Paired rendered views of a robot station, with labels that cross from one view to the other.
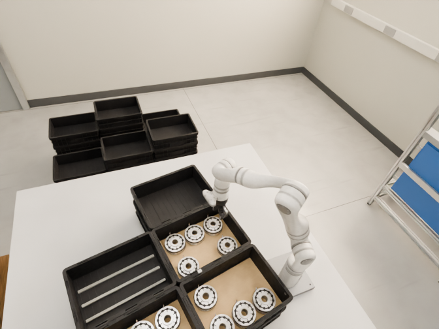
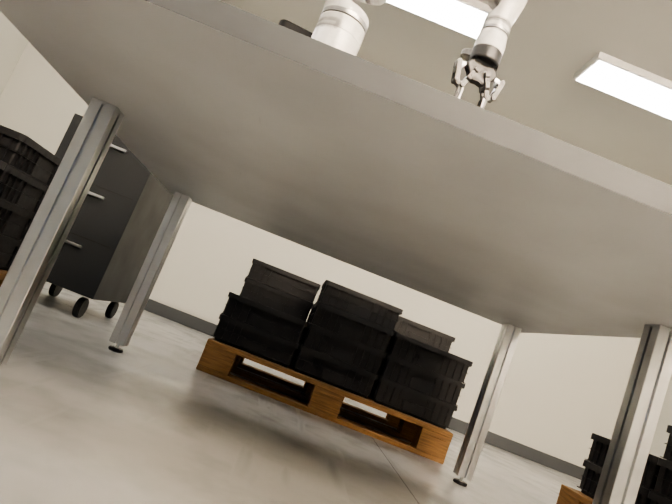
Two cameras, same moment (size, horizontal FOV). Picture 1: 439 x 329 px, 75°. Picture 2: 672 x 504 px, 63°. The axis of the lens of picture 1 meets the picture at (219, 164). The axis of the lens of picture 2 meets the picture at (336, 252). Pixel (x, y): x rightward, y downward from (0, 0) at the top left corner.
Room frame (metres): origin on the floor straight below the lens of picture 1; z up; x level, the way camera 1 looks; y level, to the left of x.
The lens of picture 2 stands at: (1.18, -1.24, 0.35)
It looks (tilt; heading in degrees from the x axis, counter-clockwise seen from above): 9 degrees up; 115
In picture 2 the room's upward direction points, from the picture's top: 21 degrees clockwise
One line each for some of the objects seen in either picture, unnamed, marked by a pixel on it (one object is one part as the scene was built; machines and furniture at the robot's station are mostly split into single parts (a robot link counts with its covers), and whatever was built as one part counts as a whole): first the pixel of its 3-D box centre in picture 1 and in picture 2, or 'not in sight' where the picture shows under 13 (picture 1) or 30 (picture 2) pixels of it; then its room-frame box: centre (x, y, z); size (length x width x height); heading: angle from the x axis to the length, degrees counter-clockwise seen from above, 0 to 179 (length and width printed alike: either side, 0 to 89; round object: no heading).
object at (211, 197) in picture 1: (217, 191); (487, 45); (0.80, -0.01, 1.17); 0.11 x 0.09 x 0.06; 126
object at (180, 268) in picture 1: (188, 266); not in sight; (0.59, 0.09, 0.86); 0.10 x 0.10 x 0.01
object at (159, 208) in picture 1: (174, 200); not in sight; (0.96, 0.22, 0.87); 0.40 x 0.30 x 0.11; 127
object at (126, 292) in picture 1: (121, 282); not in sight; (0.48, 0.37, 0.87); 0.40 x 0.30 x 0.11; 127
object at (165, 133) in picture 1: (172, 145); not in sight; (1.95, 0.45, 0.37); 0.40 x 0.30 x 0.45; 116
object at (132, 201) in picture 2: not in sight; (99, 225); (-1.11, 0.88, 0.45); 0.62 x 0.45 x 0.90; 116
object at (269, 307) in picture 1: (264, 299); not in sight; (0.48, -0.27, 0.86); 0.10 x 0.10 x 0.01
